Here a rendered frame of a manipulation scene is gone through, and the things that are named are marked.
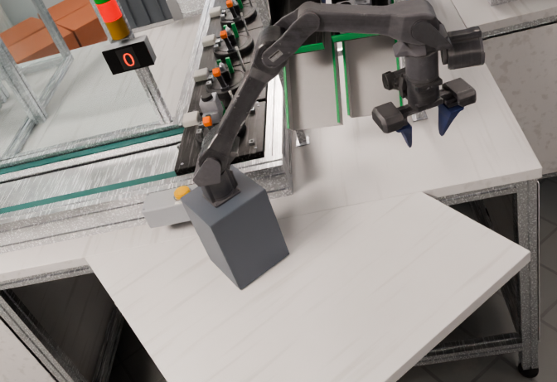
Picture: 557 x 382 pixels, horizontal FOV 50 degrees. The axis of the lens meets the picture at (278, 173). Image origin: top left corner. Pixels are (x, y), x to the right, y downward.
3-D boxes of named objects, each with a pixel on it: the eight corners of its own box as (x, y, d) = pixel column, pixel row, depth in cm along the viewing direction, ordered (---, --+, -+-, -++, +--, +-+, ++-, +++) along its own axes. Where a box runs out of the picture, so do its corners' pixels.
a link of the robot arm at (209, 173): (196, 188, 120) (185, 164, 116) (202, 161, 127) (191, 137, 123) (227, 182, 118) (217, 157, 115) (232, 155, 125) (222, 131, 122)
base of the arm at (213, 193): (216, 208, 122) (206, 186, 119) (201, 195, 127) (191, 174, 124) (243, 190, 125) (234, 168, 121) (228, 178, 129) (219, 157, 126)
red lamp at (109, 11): (119, 19, 151) (111, 2, 148) (101, 24, 152) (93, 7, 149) (123, 12, 155) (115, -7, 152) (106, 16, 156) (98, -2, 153)
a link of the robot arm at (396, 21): (261, 67, 102) (262, 8, 95) (263, 45, 108) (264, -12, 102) (431, 75, 102) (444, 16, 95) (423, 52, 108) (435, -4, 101)
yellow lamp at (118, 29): (128, 37, 154) (119, 20, 151) (110, 41, 155) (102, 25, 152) (132, 29, 158) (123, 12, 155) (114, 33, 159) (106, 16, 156)
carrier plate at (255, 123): (265, 157, 151) (263, 150, 150) (176, 176, 155) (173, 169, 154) (267, 106, 170) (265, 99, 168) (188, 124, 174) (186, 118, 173)
